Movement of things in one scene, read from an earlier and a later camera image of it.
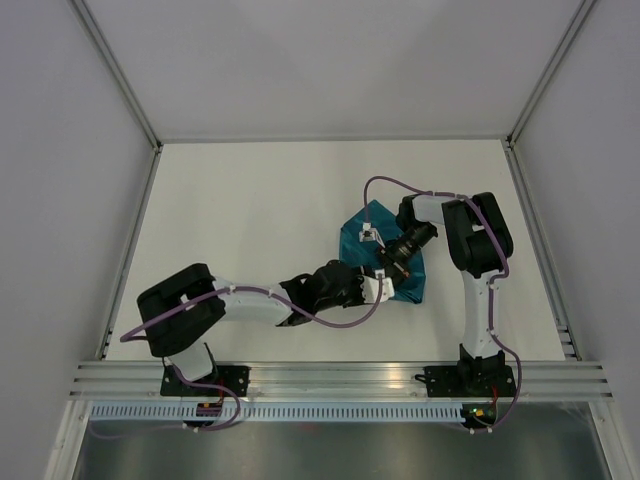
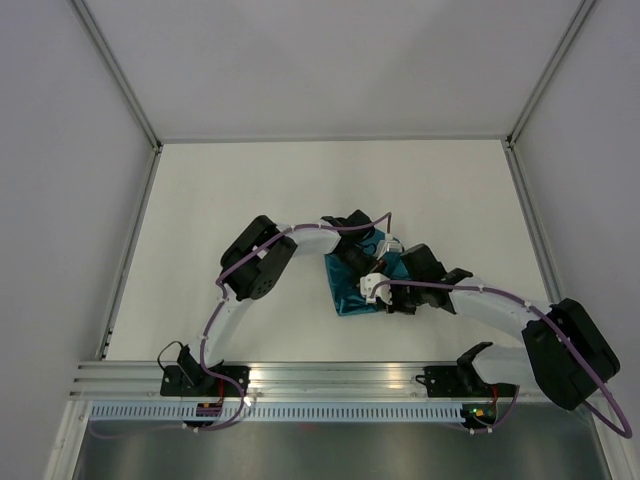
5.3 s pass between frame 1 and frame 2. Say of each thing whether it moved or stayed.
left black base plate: stayed
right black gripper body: moved
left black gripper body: moved
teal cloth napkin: moved
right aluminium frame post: stayed
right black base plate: stayed
